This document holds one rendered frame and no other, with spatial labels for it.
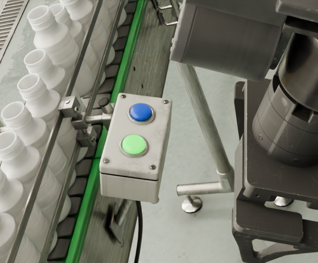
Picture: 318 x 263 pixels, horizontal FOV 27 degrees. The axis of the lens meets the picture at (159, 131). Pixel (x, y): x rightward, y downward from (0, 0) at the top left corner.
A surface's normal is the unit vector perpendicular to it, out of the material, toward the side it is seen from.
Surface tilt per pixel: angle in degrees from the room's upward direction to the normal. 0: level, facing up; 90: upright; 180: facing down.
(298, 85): 73
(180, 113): 0
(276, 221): 29
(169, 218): 0
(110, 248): 90
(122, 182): 90
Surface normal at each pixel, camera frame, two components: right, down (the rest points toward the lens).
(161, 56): 0.94, -0.11
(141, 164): 0.03, -0.67
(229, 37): -0.07, 0.40
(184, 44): -0.14, 0.66
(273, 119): -0.83, 0.32
